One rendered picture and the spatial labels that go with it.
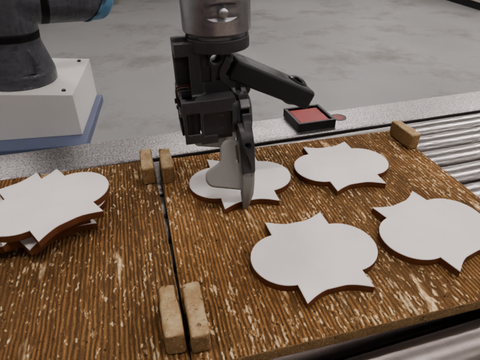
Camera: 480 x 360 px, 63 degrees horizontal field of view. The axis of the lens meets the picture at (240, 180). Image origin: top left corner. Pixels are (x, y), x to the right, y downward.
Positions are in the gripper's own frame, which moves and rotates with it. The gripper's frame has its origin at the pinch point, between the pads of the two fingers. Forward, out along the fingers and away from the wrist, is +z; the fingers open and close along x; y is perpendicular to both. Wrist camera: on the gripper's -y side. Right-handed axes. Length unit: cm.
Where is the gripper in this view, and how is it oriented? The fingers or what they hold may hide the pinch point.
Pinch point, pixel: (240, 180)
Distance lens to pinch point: 55.2
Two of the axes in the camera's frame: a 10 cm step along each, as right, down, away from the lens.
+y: -9.7, 1.6, -1.9
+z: 0.3, 8.2, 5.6
